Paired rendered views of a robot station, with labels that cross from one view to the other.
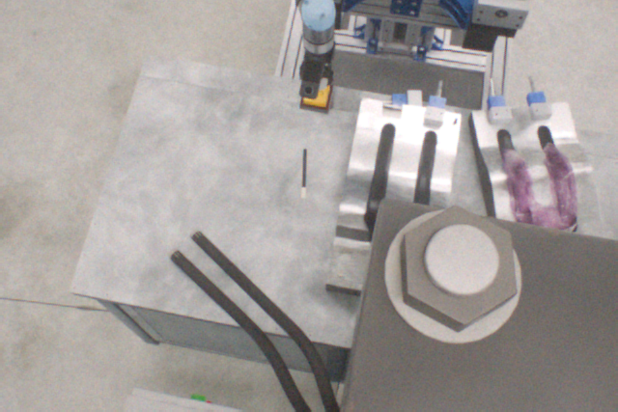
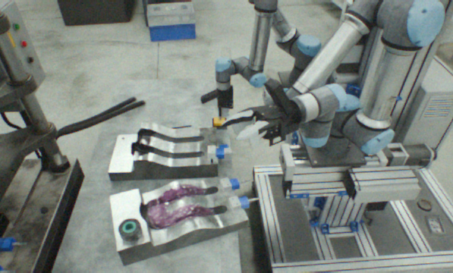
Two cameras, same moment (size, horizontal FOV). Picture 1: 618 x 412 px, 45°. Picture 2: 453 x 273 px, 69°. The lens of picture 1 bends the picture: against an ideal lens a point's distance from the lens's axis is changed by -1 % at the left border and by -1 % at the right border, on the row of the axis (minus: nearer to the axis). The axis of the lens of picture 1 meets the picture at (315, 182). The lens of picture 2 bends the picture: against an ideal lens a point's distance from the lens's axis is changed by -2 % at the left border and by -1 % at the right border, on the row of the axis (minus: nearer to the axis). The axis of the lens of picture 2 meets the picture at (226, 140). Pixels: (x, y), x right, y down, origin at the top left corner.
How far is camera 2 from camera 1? 169 cm
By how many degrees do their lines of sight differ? 47
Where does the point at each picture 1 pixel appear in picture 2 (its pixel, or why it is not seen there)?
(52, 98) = not seen: hidden behind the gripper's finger
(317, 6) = (221, 59)
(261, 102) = (212, 109)
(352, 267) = (127, 142)
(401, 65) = (304, 217)
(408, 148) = (192, 147)
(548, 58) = not seen: outside the picture
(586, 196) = (177, 230)
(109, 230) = (144, 83)
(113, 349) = not seen: hidden behind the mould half
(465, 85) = (306, 252)
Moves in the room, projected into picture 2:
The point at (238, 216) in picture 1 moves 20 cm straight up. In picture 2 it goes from (154, 113) to (149, 83)
